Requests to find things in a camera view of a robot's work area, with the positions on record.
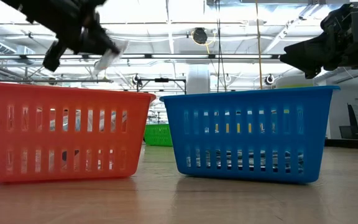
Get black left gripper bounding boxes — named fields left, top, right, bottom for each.
left=43, top=0, right=121, bottom=72

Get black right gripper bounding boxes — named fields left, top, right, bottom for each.
left=280, top=2, right=358, bottom=79

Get bagged blue white toothbrush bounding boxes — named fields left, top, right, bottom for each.
left=92, top=40, right=129, bottom=76

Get black metal crossbar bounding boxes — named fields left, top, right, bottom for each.
left=136, top=77, right=188, bottom=95

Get black office chair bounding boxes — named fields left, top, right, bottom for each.
left=346, top=103, right=358, bottom=140

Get blue plastic basket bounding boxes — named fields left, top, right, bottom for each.
left=159, top=85, right=341, bottom=184

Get white building pillar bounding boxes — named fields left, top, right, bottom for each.
left=186, top=64, right=211, bottom=94

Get orange plastic basket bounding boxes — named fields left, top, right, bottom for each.
left=0, top=81, right=157, bottom=184

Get green plastic basket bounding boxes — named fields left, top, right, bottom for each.
left=144, top=123, right=173, bottom=147

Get yellow hanging cable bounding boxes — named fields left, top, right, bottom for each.
left=255, top=0, right=263, bottom=90

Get black aluminium table frame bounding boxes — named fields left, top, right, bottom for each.
left=324, top=138, right=358, bottom=151

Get black ceiling cable reel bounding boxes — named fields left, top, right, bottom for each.
left=192, top=27, right=209, bottom=45

